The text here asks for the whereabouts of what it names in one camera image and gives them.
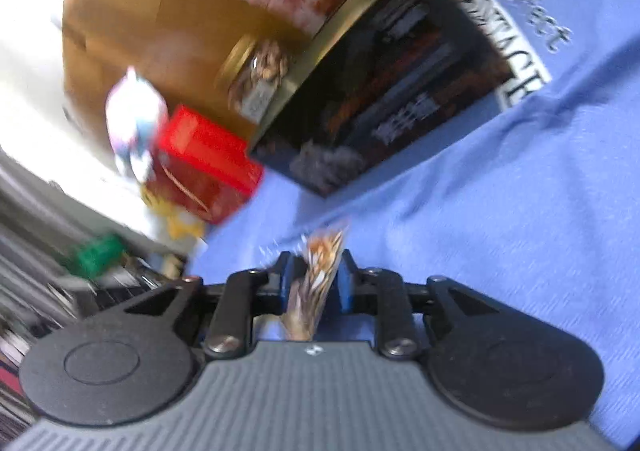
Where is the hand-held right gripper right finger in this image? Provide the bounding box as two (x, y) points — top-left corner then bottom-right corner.
(338, 250), (502, 360)

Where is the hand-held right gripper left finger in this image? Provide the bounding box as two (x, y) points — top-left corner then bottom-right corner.
(124, 251), (293, 360)

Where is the clear snack packet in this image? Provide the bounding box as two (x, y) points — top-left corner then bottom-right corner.
(260, 220), (352, 345)

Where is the yellow plush toy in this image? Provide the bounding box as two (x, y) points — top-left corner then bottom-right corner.
(141, 183), (207, 243)

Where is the red gift box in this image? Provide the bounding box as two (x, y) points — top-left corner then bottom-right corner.
(144, 104), (265, 224)

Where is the blue printed bed sheet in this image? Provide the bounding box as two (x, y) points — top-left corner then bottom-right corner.
(186, 0), (640, 451)

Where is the green plastic object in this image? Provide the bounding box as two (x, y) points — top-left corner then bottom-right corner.
(61, 233), (127, 280)

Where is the large black printed box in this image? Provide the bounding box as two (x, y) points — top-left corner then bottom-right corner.
(249, 0), (552, 198)

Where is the small nut jar gold lid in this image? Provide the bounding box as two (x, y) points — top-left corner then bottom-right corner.
(214, 33), (292, 124)

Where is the white pink plush toy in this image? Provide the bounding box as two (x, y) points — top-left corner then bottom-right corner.
(104, 66), (169, 182)

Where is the wooden headboard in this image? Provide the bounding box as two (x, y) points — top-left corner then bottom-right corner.
(61, 0), (313, 142)

